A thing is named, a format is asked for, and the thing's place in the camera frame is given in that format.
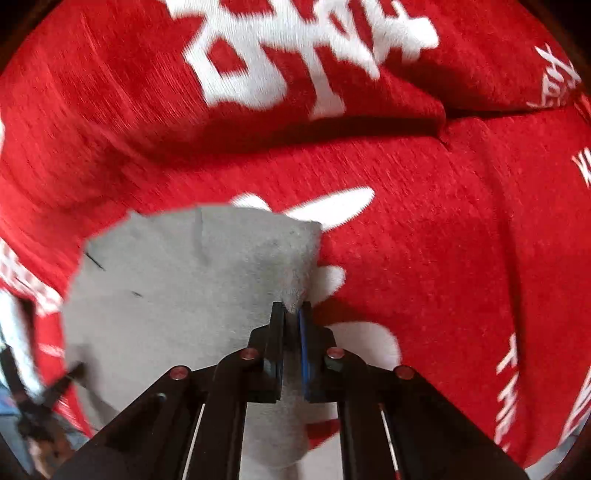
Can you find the red printed blanket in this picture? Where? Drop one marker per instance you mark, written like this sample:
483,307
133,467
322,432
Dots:
415,230

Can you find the grey knit small garment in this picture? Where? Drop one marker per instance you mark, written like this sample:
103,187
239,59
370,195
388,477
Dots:
184,300

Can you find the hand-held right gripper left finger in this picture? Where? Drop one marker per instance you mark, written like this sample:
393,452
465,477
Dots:
278,350

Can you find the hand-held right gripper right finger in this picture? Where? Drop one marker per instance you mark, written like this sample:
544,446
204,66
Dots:
304,350

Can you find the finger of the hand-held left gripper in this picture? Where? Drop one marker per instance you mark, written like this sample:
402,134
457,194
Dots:
64,383

